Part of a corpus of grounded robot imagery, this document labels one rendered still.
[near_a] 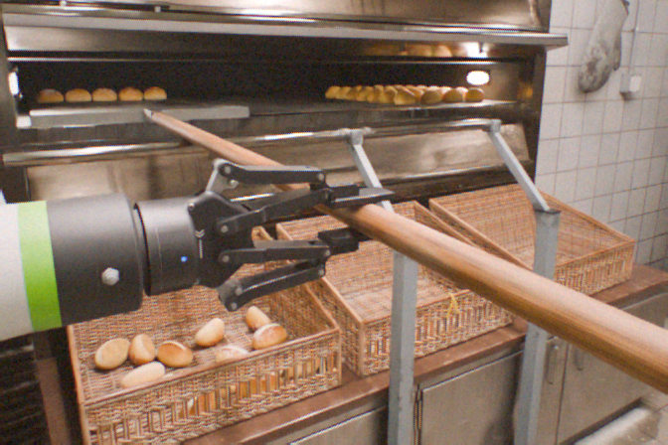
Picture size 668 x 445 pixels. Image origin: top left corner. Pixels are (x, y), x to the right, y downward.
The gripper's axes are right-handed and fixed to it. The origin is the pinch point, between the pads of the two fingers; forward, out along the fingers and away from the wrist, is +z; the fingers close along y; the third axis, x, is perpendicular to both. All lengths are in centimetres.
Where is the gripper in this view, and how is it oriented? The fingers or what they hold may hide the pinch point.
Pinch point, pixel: (357, 216)
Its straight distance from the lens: 49.9
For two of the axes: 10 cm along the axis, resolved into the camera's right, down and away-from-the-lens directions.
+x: 4.9, 2.1, -8.4
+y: 0.0, 9.7, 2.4
